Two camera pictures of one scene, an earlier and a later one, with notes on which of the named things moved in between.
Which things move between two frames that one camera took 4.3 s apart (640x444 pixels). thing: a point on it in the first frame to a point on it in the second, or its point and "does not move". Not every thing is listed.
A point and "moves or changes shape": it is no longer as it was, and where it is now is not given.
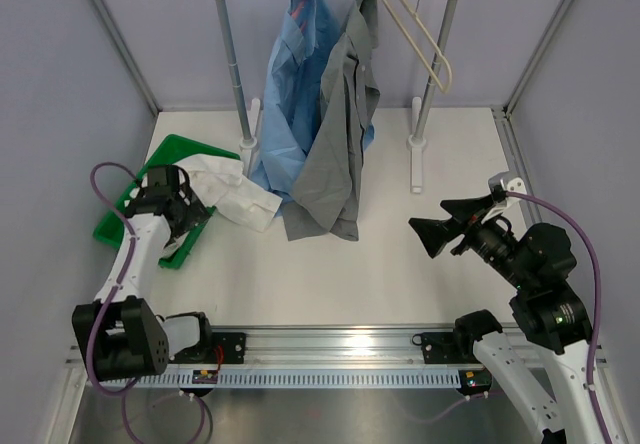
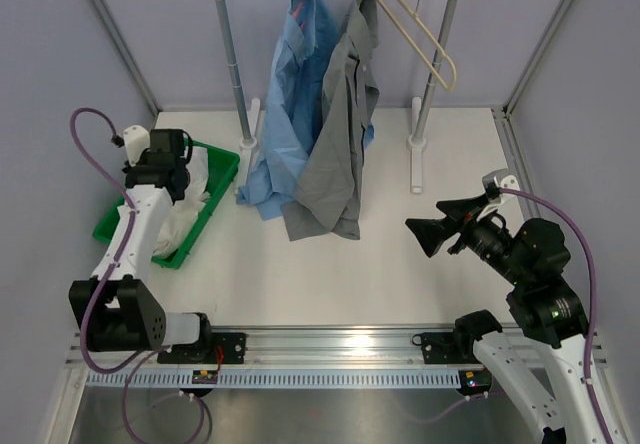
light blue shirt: x=306 y=25 does not move
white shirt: x=220 y=181 moves or changes shape
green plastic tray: x=173 y=149 does not move
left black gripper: x=195 y=214 to x=142 y=162
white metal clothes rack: x=417 y=144 does not move
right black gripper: x=435 y=233 does not move
